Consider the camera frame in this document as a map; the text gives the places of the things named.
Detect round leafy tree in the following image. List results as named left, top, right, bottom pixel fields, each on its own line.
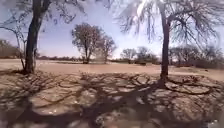
left=70, top=22, right=104, bottom=65

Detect large bare-branched tree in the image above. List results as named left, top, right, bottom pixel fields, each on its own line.
left=113, top=0, right=224, bottom=81

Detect row of trees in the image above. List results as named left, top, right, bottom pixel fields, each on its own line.
left=119, top=45, right=224, bottom=69

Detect large thick-trunked tree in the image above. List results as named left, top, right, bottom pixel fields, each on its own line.
left=13, top=0, right=88, bottom=75

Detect thin bare sapling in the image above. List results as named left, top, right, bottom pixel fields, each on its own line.
left=0, top=16, right=28, bottom=71

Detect bushes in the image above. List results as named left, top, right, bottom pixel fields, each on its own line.
left=0, top=39, right=24, bottom=60

